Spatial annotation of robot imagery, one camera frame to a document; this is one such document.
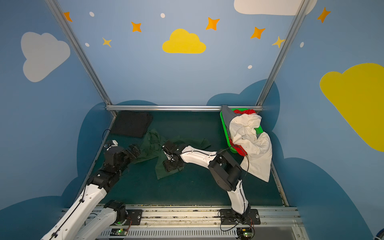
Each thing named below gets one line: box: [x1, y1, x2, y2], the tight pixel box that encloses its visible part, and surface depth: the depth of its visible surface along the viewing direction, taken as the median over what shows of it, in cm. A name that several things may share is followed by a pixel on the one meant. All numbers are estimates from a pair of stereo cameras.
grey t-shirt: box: [221, 105, 242, 133], surface depth 113 cm
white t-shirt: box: [229, 113, 273, 183], surface depth 98 cm
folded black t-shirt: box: [110, 110, 153, 138], surface depth 115 cm
